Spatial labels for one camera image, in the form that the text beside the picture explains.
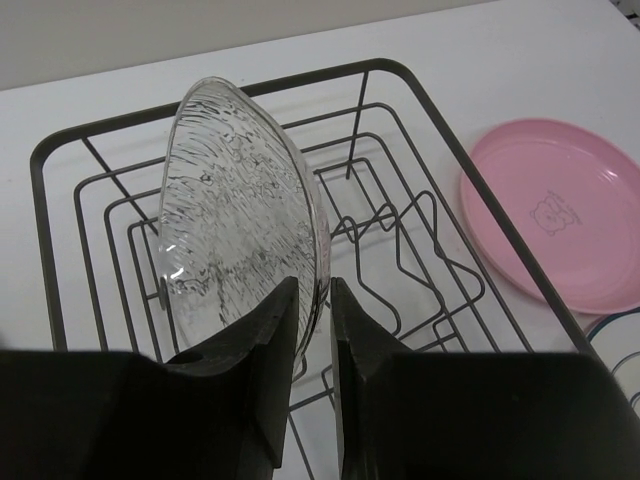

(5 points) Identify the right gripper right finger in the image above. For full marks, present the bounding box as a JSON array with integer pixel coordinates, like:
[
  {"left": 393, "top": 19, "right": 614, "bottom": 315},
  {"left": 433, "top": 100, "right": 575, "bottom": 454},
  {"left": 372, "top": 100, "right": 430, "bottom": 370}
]
[{"left": 331, "top": 278, "right": 639, "bottom": 479}]

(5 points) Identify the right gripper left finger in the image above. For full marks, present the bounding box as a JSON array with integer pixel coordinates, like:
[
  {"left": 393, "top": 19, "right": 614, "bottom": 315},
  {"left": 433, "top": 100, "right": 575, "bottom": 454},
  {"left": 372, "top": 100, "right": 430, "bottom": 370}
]
[{"left": 1, "top": 277, "right": 299, "bottom": 479}]

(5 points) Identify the clear glass plate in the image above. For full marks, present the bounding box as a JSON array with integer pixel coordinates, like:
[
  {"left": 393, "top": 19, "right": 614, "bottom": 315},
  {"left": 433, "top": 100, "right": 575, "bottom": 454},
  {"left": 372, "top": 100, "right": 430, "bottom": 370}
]
[{"left": 158, "top": 77, "right": 331, "bottom": 359}]

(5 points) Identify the white plate dark rim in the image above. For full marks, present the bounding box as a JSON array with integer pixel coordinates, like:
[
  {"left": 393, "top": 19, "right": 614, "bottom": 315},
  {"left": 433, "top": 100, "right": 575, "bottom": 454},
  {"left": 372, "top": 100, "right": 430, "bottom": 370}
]
[{"left": 587, "top": 308, "right": 640, "bottom": 414}]

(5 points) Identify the pink plastic plate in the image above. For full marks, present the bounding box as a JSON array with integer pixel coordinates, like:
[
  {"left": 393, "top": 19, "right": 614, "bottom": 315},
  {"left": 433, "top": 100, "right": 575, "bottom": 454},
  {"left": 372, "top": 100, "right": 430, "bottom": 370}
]
[{"left": 470, "top": 119, "right": 639, "bottom": 315}]

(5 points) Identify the dark wire dish rack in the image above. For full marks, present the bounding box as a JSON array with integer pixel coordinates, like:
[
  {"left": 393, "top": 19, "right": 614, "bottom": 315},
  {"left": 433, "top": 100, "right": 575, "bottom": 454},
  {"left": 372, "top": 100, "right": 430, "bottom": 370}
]
[{"left": 28, "top": 57, "right": 610, "bottom": 480}]

